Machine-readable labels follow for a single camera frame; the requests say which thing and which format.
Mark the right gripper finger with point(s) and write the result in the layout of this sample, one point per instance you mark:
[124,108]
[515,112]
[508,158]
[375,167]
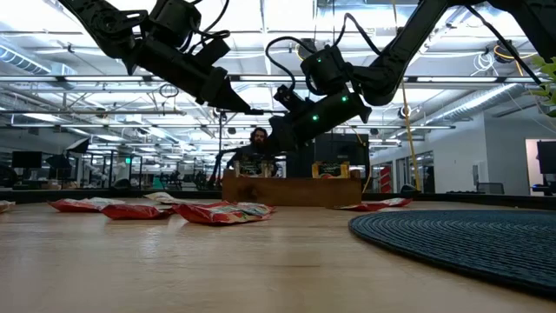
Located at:
[282,135]

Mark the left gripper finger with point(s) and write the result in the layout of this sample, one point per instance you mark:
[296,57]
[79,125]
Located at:
[232,97]

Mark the orange tea packet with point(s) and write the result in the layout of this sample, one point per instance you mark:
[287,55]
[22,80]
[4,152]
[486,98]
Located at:
[331,169]

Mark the wooden three-compartment tea box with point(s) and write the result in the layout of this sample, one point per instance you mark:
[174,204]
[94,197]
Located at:
[291,191]

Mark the red tea packet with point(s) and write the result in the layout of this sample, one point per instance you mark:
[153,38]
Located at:
[260,206]
[71,205]
[171,210]
[217,214]
[134,212]
[378,204]

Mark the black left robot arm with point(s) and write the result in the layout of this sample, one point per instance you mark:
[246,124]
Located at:
[104,21]

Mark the black background robot arm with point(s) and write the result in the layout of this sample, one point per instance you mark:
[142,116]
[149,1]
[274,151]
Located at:
[217,163]

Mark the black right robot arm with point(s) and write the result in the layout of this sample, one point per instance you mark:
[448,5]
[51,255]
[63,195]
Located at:
[404,43]

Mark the person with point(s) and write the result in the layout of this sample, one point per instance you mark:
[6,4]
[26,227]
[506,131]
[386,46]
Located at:
[259,138]

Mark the large black monitor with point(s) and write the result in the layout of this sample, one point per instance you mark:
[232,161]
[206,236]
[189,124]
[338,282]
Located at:
[347,148]

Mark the small black background monitor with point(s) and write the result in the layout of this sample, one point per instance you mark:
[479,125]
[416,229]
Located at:
[26,160]

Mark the round dark blue placemat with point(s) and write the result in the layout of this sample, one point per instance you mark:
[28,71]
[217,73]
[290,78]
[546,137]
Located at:
[456,243]

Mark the small green artificial plant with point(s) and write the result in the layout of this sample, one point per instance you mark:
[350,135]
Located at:
[548,69]

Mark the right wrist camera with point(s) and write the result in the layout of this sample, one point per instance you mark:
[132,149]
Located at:
[289,96]

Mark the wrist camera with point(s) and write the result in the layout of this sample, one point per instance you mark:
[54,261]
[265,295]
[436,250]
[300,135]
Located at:
[289,96]
[213,52]

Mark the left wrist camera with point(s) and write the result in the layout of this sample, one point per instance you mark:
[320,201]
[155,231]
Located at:
[213,52]

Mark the silver ventilation duct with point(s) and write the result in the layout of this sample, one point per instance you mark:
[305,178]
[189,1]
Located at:
[478,104]

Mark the black monitor by wall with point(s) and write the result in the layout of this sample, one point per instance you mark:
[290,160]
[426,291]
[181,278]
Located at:
[546,156]

